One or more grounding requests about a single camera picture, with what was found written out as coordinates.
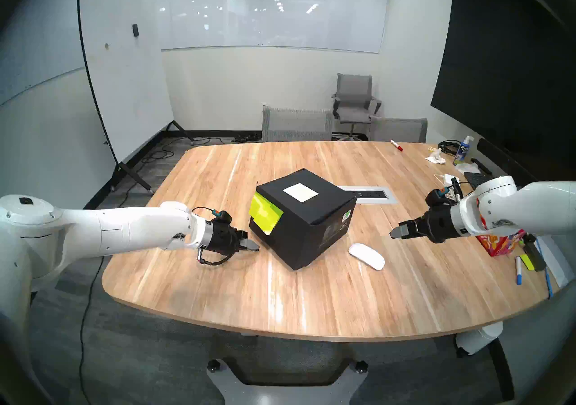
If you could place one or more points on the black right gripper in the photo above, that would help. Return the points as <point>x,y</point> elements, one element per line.
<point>438,225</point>

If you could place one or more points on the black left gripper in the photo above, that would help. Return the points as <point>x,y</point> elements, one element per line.
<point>223,238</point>

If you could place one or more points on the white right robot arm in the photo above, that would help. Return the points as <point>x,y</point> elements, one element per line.
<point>531,206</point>

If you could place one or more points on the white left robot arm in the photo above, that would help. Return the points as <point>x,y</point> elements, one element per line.
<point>112,231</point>

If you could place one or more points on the white computer mouse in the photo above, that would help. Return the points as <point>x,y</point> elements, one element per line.
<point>366,256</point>

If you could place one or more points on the black cardboard box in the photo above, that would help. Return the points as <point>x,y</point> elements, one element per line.
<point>310,224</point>

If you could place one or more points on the colourful tissue box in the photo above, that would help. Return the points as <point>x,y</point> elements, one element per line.
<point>497,243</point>

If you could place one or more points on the yellow sticky note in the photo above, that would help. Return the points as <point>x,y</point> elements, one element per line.
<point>270,219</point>

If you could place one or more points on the green sticky note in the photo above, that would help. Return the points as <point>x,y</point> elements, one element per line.
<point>255,204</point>

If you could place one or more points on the silver table outlet panel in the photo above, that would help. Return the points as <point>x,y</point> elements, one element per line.
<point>375,195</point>

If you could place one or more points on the white power adapter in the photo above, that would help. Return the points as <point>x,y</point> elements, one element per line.
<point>448,179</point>

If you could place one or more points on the square paper sticker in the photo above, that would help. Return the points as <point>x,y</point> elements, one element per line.
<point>300,192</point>

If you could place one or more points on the crumpled white tissue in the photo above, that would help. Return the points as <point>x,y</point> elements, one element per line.
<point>435,157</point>
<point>468,168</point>

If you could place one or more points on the black keyboard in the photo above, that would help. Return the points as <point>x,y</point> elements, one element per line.
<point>476,178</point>

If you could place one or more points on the red marker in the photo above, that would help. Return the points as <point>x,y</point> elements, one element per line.
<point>396,145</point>

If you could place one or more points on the whiteboard cleaner spray bottle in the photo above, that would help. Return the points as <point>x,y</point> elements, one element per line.
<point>462,153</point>

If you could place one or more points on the black slim remote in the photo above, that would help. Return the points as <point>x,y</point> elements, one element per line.
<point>481,166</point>

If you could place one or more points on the grey fabric chair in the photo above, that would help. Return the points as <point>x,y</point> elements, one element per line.
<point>398,130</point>

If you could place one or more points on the black video bar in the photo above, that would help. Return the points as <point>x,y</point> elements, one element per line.
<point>499,156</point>

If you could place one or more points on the blue marker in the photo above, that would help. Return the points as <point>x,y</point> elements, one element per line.
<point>519,271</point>

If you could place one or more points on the yellow sticky note pad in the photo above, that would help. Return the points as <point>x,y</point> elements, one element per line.
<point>526,262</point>

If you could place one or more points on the grey mesh chair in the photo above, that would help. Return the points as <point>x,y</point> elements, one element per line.
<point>297,125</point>

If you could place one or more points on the black whiteboard eraser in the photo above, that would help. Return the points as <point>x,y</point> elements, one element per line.
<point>534,253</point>

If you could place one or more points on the blue pen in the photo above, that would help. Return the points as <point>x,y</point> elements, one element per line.
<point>547,280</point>

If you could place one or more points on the grey office chair with armrests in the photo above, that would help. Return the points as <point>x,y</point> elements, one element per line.
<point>354,93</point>

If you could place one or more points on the rolling whiteboard with stand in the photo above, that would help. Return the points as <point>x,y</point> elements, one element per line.
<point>126,80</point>

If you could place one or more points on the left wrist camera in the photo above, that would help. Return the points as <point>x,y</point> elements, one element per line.
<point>222,219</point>

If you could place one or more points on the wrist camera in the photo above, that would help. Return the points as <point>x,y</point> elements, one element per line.
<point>441,195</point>
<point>222,219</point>

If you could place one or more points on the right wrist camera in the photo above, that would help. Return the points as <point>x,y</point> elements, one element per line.
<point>441,195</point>

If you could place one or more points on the grey robot base frame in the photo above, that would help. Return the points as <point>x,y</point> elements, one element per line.
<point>288,393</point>

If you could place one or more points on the large black wall screen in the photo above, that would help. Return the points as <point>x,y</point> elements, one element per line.
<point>504,71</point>

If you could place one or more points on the wall glass whiteboard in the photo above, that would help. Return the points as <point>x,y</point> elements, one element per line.
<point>27,62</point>
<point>270,13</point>

